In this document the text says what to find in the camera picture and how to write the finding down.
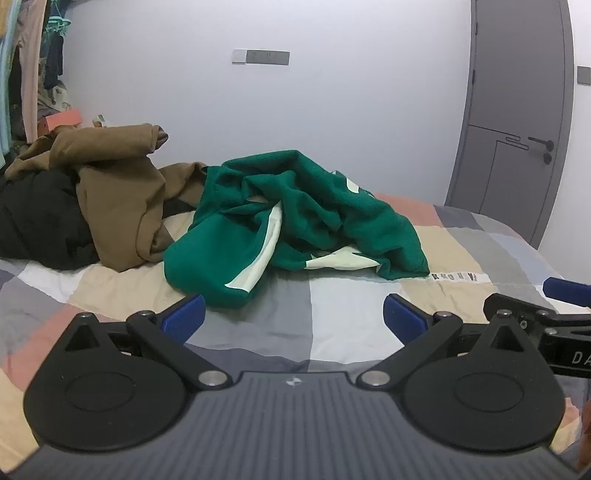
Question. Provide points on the brown garment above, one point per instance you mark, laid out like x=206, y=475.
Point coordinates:
x=120, y=194

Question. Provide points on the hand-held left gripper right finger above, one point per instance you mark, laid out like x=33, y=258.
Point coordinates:
x=404, y=318

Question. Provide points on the light blue hanging garment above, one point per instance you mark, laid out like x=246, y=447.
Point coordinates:
x=4, y=101

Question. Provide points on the grey wall switch panel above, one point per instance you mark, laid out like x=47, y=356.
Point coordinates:
x=268, y=57

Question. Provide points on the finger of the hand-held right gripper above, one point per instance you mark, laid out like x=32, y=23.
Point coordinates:
x=524, y=310
x=570, y=290

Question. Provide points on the dark navy hanging garment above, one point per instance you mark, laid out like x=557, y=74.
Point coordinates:
x=54, y=62

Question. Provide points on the camouflage patterned cloth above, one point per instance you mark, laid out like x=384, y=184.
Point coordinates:
x=53, y=101

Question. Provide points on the small grey wall panel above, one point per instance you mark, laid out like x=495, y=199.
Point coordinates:
x=584, y=75

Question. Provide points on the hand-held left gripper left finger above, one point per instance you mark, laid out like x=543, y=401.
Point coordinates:
x=184, y=318

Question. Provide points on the yellow hanging garment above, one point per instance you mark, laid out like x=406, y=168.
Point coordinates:
x=4, y=16

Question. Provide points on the black garment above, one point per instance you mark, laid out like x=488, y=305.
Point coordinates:
x=37, y=217

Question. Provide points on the green sweatshirt with white print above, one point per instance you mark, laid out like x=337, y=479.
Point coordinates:
x=314, y=207

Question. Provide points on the checkered bed blanket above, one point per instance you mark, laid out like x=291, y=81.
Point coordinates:
x=323, y=314

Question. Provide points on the pink box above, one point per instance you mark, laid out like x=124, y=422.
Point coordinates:
x=63, y=121

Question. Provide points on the teal clothes hanger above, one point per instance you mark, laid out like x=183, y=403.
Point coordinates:
x=59, y=25

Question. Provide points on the small white packet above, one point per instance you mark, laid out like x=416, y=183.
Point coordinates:
x=99, y=121

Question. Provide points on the white wall switch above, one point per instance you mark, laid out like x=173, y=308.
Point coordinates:
x=239, y=56

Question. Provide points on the grey door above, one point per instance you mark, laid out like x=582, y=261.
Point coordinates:
x=517, y=92

